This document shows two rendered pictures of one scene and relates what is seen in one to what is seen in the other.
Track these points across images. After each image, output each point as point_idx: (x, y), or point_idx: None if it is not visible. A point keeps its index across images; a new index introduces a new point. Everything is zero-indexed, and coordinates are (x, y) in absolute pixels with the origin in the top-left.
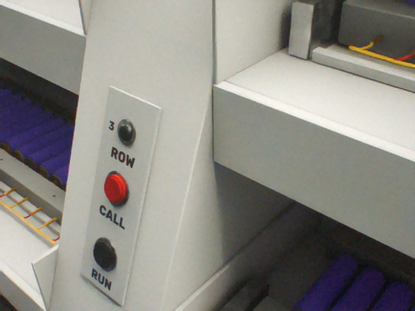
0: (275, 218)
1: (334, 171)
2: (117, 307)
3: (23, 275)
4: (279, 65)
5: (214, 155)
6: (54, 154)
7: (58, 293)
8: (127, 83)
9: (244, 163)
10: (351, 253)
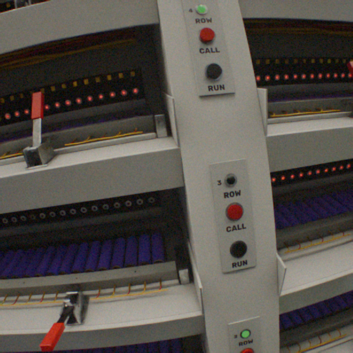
0: None
1: (313, 145)
2: (251, 269)
3: (165, 314)
4: None
5: None
6: (96, 259)
7: (208, 297)
8: (219, 157)
9: (279, 164)
10: None
